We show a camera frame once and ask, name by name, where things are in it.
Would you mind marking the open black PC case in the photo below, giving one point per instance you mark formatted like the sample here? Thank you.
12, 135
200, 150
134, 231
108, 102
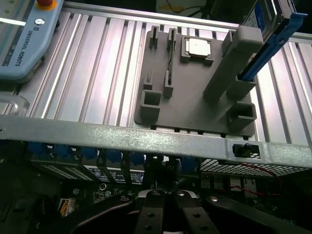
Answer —
122, 139

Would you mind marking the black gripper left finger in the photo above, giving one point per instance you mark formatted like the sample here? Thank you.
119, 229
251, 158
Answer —
151, 214

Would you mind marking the grey parts rack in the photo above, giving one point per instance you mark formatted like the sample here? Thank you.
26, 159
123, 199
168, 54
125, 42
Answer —
190, 97

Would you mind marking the white power connector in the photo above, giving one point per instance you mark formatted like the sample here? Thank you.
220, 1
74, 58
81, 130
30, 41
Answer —
65, 206

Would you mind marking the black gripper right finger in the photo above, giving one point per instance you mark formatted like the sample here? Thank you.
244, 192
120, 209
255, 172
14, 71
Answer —
192, 217

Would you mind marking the green RAM stick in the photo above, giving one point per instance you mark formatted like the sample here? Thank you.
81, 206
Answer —
171, 56

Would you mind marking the silver CPU chip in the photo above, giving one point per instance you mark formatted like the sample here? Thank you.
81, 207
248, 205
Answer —
198, 47

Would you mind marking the hard disk with blue carrier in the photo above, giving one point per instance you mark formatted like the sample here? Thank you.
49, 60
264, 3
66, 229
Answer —
275, 44

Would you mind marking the green motherboard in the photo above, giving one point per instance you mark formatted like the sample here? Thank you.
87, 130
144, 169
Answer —
97, 192

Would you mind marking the Universal Robots teach pendant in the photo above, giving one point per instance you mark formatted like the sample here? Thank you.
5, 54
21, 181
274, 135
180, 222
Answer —
24, 48

